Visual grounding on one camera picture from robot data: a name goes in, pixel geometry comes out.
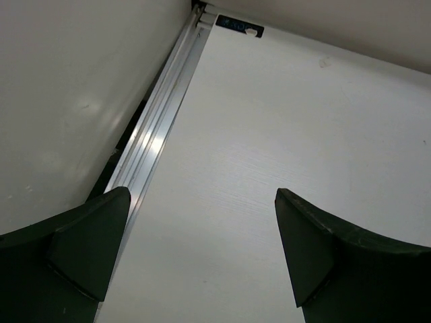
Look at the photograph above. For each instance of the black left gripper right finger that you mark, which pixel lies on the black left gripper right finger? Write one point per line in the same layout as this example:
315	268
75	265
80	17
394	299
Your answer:
341	272

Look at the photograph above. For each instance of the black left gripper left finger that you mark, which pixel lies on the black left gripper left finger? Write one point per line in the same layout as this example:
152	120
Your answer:
59	269

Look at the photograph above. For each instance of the aluminium table edge rail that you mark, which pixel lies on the aluminium table edge rail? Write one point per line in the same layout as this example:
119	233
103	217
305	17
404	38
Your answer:
139	160

